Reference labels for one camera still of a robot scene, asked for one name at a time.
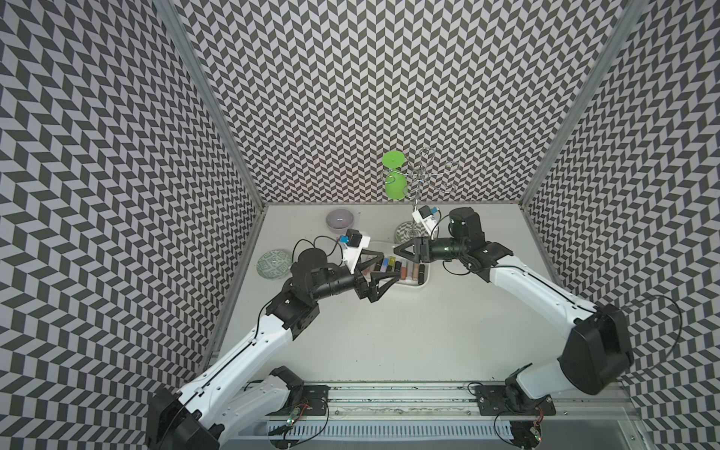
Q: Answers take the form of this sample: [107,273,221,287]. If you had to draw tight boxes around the green patterned small bowl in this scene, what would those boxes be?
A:
[256,249,293,281]

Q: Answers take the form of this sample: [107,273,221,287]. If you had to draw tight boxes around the white plastic storage box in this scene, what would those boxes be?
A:
[363,241,431,289]

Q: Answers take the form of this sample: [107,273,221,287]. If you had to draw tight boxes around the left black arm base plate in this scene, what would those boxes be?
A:
[273,384,330,417]

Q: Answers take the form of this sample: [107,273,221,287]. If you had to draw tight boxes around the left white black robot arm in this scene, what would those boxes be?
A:
[145,249,401,449]

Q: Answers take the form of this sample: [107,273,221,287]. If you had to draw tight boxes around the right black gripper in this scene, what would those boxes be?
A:
[393,234,466,264]

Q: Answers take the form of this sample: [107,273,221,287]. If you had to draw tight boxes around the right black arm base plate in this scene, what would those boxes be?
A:
[469,384,557,416]

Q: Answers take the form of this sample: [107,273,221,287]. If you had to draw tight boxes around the grey purple bowl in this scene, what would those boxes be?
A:
[325,208,354,234]

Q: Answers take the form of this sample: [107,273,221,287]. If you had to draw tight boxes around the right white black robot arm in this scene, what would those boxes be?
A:
[394,205,634,414]

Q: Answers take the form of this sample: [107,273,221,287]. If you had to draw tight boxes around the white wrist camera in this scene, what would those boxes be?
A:
[339,229,371,274]
[412,205,443,238]

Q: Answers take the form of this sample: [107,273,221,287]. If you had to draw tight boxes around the black lipstick silver band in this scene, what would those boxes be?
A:
[417,264,426,285]

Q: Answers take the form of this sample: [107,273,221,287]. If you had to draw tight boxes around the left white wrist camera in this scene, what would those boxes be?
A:
[339,229,371,274]

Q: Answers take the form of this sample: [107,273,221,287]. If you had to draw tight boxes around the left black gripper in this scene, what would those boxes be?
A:
[309,248,399,301]

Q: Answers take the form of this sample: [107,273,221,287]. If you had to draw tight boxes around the aluminium front rail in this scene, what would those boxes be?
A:
[168,381,642,423]

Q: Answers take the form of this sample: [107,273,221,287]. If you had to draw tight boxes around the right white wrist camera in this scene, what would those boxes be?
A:
[412,205,443,238]

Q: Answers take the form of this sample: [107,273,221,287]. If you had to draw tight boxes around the green plastic cup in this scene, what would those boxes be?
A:
[382,150,408,201]

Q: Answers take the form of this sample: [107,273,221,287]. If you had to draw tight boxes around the chrome metal stand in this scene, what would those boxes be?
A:
[394,147,459,244]

